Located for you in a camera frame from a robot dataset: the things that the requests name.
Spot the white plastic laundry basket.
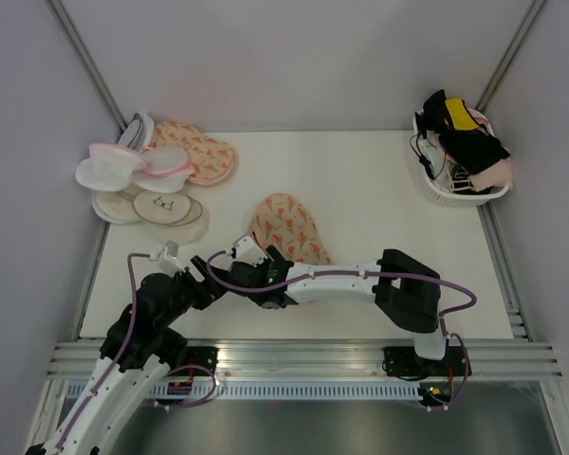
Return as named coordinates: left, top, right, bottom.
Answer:
left=409, top=110, right=513, bottom=208

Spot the beige bag with bra print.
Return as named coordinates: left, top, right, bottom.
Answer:
left=132, top=191, right=204, bottom=227

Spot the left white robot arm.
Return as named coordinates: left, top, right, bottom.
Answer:
left=28, top=257, right=228, bottom=454

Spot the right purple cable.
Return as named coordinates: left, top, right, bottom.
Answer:
left=206, top=249, right=479, bottom=413

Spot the peach floral mesh laundry bag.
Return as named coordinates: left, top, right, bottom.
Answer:
left=248, top=193, right=332, bottom=265

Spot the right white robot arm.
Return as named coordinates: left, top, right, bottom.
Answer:
left=226, top=249, right=449, bottom=374

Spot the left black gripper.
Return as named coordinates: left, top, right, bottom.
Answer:
left=156, top=255, right=226, bottom=330

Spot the aluminium mounting rail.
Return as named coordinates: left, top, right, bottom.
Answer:
left=46, top=338, right=565, bottom=380

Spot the black bra in basket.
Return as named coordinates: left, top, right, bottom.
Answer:
left=416, top=89, right=510, bottom=174

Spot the purple cable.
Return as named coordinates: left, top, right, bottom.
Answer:
left=51, top=253, right=219, bottom=451
left=206, top=249, right=479, bottom=413

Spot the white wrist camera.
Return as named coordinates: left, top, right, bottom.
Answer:
left=231, top=235, right=268, bottom=266
left=149, top=241, right=184, bottom=277

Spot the white slotted cable duct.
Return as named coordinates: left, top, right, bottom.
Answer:
left=147, top=381, right=427, bottom=401

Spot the pink bra in basket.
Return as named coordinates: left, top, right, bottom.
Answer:
left=456, top=158, right=513, bottom=192

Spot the white blue-trimmed mesh bag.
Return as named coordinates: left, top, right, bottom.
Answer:
left=117, top=111, right=155, bottom=152

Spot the cream round mesh bag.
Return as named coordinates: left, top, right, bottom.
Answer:
left=91, top=191, right=141, bottom=225

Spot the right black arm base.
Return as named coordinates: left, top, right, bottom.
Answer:
left=381, top=346, right=429, bottom=381

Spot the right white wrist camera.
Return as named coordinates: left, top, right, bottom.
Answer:
left=231, top=235, right=268, bottom=266

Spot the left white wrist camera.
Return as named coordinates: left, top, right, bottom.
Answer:
left=149, top=241, right=184, bottom=277

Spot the yellow garment in basket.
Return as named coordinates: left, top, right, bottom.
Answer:
left=445, top=99, right=479, bottom=131

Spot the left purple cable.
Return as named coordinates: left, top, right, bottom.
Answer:
left=51, top=253, right=219, bottom=451

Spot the white pink-trimmed mesh bag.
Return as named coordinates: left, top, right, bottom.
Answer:
left=75, top=142, right=149, bottom=192

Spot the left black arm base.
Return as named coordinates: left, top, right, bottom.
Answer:
left=180, top=346, right=219, bottom=377

